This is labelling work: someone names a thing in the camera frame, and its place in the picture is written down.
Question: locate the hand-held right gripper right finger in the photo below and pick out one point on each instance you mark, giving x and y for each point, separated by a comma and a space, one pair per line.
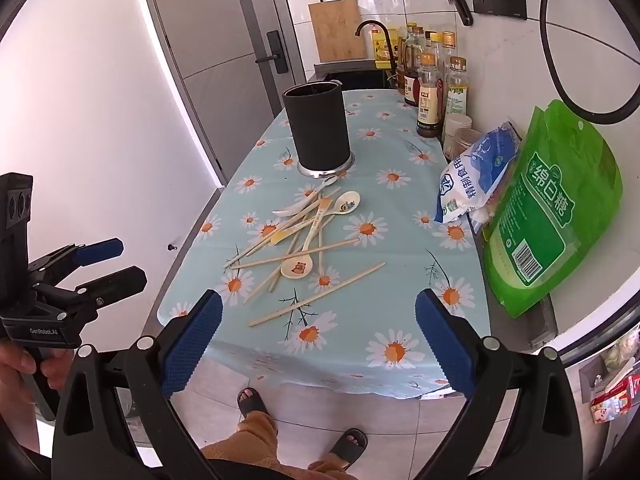
445, 340

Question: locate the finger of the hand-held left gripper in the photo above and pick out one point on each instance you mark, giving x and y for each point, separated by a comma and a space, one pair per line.
120, 282
100, 252

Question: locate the pile of wooden chopsticks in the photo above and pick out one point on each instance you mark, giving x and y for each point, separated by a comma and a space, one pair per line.
320, 292

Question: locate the black slide sandal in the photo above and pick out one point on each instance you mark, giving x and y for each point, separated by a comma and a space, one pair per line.
252, 402
348, 447

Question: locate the beige spoon with bear print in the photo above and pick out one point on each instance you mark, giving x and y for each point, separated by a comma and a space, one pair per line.
297, 267

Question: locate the brown fleece trouser leg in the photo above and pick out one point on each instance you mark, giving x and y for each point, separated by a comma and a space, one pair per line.
250, 452

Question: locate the green sugar bag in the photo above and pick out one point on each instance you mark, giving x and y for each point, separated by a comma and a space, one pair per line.
550, 210

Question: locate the wooden cutting board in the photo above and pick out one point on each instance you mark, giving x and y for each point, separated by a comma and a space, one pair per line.
337, 30

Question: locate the blue and white salt bag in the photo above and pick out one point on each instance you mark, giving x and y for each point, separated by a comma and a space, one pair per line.
472, 180

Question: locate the grey door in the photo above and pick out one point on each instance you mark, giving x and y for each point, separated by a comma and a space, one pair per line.
210, 35

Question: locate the person's left forearm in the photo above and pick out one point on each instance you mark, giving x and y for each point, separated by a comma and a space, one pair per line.
17, 425

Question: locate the yellow dish soap bottle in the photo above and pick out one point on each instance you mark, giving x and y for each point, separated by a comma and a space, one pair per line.
384, 47

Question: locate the person's left hand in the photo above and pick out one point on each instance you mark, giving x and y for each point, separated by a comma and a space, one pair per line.
55, 367

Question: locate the white spoon with cartoon print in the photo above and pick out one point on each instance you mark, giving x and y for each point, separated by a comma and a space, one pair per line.
348, 203

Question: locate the plain white ceramic spoon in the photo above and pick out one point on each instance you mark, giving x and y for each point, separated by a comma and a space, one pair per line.
281, 212

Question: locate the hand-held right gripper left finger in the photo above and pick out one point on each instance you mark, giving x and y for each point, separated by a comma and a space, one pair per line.
192, 345

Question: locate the black cylindrical utensil holder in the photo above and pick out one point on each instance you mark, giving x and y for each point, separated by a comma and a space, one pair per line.
317, 130

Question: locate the blue daisy print tablecloth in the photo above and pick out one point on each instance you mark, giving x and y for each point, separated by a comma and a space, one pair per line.
390, 240

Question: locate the row of condiment bottles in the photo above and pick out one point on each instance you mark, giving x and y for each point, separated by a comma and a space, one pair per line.
428, 105

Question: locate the black kitchen sink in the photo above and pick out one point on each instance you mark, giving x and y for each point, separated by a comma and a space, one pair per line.
357, 79

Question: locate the black kitchen faucet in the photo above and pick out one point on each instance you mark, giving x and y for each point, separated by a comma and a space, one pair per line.
372, 23

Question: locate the red printed box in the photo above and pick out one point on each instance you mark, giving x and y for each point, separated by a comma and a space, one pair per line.
612, 400

